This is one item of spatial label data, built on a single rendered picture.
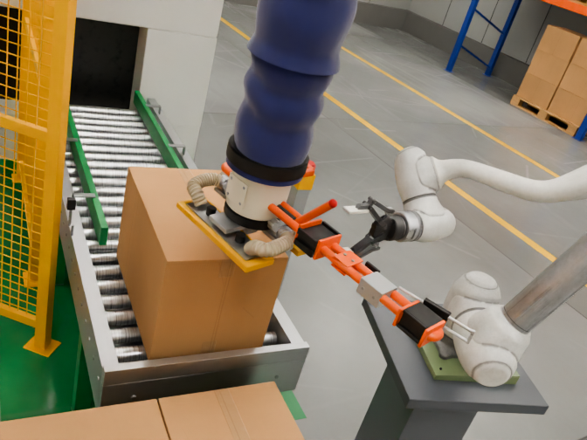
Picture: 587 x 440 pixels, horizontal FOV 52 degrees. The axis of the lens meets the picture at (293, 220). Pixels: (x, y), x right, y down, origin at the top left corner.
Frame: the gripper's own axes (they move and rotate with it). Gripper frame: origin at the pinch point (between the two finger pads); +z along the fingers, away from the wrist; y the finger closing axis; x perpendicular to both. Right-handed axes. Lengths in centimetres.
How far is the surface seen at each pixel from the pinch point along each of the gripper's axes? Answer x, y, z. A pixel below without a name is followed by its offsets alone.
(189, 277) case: 28, 32, 27
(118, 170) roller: 160, 66, 6
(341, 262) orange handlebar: -12.6, 0.1, 8.8
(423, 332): -38.6, 1.4, 3.3
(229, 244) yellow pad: 14.3, 11.6, 24.4
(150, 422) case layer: 6, 67, 41
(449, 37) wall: 744, 89, -817
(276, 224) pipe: 12.5, 4.8, 12.2
